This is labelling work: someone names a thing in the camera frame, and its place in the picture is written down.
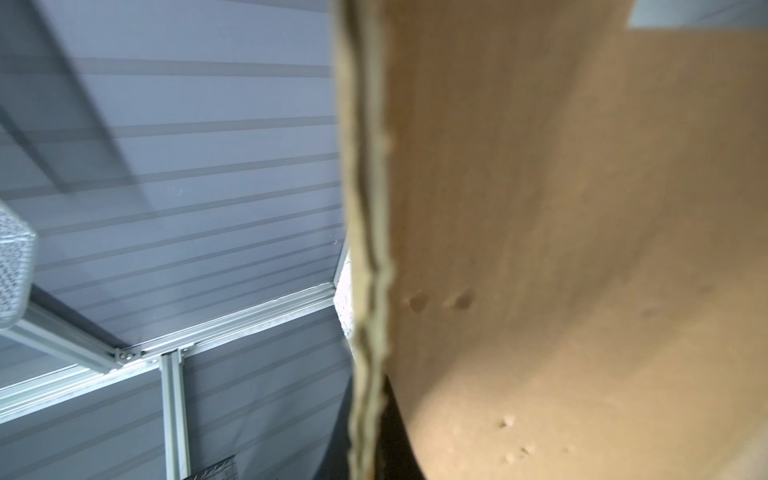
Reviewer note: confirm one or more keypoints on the brown cardboard box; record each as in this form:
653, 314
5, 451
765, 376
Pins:
557, 219

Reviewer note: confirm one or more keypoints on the aluminium enclosure frame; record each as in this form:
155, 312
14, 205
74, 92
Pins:
231, 351

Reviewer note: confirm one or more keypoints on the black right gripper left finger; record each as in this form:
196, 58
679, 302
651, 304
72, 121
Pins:
335, 463

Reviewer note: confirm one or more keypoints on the black wire mesh basket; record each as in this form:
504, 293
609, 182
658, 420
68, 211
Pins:
225, 469

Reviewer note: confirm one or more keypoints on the white wire mesh basket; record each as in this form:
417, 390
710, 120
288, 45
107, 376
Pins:
19, 244

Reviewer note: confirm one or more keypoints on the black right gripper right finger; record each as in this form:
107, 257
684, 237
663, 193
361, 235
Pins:
395, 459

